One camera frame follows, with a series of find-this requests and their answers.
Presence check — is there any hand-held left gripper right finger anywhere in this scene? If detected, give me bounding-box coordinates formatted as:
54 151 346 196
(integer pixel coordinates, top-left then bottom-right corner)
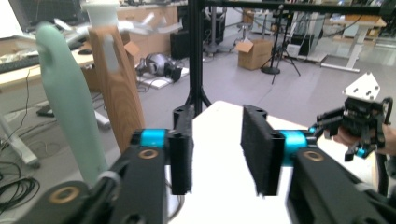
240 104 286 197

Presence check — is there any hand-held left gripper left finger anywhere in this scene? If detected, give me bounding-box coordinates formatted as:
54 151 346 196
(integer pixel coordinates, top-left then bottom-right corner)
167 104 195 196

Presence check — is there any steel scoop with wooden handle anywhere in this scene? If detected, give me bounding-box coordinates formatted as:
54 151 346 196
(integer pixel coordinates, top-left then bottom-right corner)
88 26 146 154

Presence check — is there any whisk with mint green handle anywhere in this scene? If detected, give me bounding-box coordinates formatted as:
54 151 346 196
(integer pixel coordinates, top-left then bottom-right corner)
35 21 110 189

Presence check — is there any white foam mat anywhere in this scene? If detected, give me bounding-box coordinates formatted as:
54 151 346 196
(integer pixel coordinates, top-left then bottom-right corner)
166 100 379 224

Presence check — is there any white foam board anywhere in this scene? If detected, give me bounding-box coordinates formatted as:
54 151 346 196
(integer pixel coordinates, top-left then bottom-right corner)
136 66 190 91

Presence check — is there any white desk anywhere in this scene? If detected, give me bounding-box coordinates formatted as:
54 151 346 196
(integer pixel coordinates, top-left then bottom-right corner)
320 17 388 75

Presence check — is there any black tripod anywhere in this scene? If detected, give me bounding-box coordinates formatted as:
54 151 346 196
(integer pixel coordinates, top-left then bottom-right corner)
261 6 302 85

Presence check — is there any grey and black bag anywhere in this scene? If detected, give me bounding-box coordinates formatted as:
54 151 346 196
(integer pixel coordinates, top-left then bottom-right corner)
136 52 183 84

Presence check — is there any small cardboard box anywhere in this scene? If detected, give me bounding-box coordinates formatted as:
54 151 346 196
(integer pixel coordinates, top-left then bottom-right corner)
235 38 274 71

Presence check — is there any black metal stand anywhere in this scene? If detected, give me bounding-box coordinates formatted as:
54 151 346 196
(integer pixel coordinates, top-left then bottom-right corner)
185 0 396 117

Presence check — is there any black speaker box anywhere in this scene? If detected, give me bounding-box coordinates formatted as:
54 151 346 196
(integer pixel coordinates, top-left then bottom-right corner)
170 31 190 61

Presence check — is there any large cardboard box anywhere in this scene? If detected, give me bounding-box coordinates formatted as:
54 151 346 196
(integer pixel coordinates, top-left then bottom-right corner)
123 40 141 58

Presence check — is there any black flat box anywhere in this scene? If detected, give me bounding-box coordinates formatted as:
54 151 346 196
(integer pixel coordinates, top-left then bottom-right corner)
35 104 56 119

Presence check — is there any white metal stand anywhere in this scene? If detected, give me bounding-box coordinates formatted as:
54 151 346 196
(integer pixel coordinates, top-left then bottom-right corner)
0 110 112 169

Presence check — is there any black keyboard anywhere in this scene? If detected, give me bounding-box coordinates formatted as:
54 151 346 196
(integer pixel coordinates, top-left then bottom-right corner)
0 55 42 75

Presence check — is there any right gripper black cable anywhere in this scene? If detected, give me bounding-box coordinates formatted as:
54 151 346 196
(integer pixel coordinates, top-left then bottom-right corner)
375 97 394 198

